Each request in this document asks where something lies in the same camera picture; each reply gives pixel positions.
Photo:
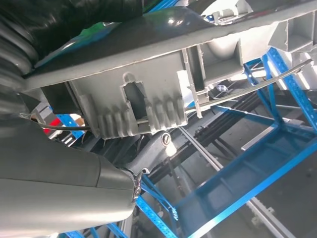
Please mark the blue metal shelf rack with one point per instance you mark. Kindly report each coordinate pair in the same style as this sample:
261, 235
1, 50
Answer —
247, 194

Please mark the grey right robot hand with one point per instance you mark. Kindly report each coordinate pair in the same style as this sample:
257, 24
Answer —
49, 190

